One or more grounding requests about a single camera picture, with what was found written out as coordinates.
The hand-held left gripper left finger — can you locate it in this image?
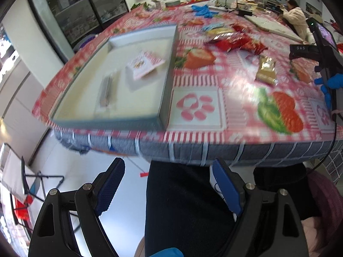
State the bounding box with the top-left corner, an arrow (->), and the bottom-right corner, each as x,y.
28,157 -> 126,257

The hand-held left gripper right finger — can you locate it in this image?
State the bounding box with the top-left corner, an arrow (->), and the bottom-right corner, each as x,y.
212,158 -> 310,257

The gold snack packet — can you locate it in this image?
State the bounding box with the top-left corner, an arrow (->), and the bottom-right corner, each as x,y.
254,55 -> 277,86

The red snack packet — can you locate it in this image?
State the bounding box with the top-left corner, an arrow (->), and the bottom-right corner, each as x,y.
205,32 -> 250,51
241,39 -> 268,55
232,24 -> 251,34

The grey rectangular tray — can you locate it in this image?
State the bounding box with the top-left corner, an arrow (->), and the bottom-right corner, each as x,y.
48,24 -> 179,131

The yellow snack packet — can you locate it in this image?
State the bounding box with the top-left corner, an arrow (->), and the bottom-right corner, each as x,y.
208,28 -> 234,36

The light blue snack packet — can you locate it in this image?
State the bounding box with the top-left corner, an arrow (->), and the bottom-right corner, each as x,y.
202,23 -> 227,32

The person's right hand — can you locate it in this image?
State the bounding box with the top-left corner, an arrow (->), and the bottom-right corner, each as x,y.
315,73 -> 343,108

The person's left hand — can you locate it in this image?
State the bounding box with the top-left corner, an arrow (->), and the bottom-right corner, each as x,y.
146,248 -> 185,257

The pile of assorted goods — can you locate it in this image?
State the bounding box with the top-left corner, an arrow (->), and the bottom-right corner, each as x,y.
241,0 -> 284,12

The red cloth item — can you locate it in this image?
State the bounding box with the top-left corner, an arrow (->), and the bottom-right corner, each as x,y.
12,197 -> 34,220

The clear wrapped snack bar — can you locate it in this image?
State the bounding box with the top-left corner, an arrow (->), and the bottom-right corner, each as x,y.
95,71 -> 120,113

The pink fleece garment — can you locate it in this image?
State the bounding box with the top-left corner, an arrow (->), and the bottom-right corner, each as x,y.
300,170 -> 343,257

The strawberry print tablecloth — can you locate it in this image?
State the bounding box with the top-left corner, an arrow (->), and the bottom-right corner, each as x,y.
32,1 -> 343,146

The pink white snack packet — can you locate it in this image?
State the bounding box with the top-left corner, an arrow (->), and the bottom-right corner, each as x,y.
125,51 -> 166,80

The glass door cabinet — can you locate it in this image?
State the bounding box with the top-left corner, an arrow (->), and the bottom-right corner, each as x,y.
27,0 -> 129,62

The framed wall picture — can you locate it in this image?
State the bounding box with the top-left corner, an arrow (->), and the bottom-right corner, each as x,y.
305,2 -> 322,15

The black folding frame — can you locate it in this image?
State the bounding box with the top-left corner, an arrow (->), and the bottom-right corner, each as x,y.
3,143 -> 65,225

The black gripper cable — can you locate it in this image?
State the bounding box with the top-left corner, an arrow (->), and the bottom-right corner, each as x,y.
307,112 -> 338,173

